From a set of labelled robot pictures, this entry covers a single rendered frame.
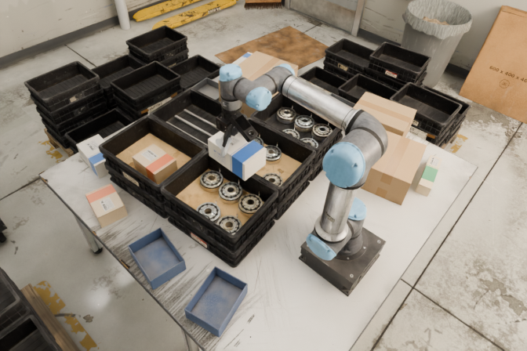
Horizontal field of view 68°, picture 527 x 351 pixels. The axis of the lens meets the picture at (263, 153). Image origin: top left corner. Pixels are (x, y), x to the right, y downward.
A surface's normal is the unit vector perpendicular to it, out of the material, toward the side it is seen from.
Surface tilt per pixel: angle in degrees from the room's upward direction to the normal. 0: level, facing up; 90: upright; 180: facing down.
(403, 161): 0
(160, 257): 0
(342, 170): 83
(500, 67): 76
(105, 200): 0
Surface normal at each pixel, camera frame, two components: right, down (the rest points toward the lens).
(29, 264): 0.04, -0.71
